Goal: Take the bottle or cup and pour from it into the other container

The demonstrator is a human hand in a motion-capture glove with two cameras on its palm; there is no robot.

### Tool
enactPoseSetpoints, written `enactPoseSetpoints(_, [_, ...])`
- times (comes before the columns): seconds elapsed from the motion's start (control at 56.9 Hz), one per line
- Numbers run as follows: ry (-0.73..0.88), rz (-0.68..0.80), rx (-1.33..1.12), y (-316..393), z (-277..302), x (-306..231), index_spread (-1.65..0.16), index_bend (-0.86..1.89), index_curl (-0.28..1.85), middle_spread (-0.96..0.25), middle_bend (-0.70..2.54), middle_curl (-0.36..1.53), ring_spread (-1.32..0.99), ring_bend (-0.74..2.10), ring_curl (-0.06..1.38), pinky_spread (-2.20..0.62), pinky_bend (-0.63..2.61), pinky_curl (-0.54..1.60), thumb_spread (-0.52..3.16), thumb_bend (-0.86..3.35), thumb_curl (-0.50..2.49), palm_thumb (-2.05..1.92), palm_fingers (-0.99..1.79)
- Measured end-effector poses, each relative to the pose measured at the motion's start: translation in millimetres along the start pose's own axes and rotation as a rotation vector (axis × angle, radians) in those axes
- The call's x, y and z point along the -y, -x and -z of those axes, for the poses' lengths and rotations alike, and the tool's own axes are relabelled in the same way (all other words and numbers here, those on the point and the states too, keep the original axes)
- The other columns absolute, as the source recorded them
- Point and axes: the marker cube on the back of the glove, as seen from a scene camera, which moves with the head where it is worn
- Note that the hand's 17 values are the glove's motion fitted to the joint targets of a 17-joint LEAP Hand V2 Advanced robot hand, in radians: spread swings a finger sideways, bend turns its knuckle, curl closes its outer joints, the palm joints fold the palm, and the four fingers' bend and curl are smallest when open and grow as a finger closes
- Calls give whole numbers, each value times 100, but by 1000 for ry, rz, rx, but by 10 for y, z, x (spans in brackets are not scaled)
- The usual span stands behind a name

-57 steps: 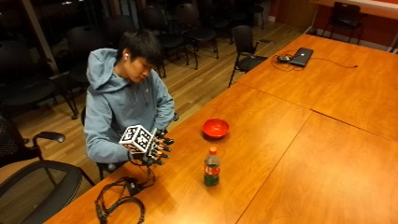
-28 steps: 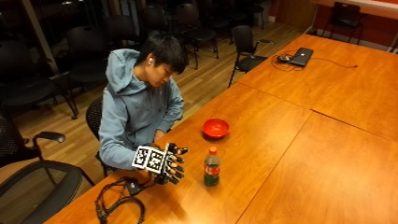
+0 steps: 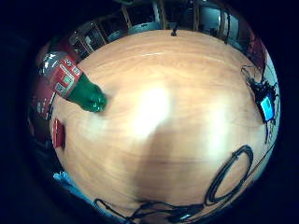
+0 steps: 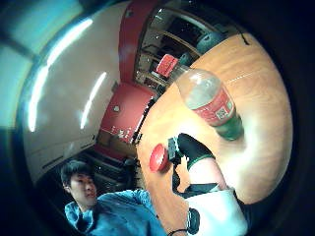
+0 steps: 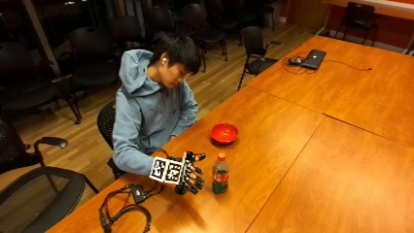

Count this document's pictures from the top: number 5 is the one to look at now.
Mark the plastic bottle with orange cap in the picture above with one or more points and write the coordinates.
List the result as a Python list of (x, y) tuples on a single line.
[(220, 176)]

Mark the white cube with black markers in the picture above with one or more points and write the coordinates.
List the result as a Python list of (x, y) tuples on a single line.
[(166, 170)]

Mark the red bowl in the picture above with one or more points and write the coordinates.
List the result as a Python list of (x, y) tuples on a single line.
[(224, 132)]

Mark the small black electronics box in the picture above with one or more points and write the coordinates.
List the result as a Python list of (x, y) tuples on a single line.
[(138, 194)]

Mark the person in grey-blue hoodie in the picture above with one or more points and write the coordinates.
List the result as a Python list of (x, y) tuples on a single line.
[(146, 123)]

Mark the black mesh chair under person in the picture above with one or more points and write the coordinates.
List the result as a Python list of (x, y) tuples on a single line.
[(105, 124)]

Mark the black office chair with armrests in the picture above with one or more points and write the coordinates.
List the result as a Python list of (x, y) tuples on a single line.
[(254, 48)]

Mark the black stacking chair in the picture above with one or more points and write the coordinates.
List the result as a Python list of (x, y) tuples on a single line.
[(92, 55), (202, 26), (25, 81)]

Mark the black laptop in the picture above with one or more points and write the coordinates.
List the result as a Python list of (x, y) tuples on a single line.
[(313, 59)]

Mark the black mesh chair with armrest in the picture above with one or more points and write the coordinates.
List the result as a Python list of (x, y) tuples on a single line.
[(12, 149)]

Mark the black chair with curved frame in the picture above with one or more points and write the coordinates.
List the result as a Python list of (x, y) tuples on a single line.
[(46, 200)]

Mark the black chair by red wall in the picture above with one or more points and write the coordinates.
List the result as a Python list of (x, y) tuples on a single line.
[(358, 16)]

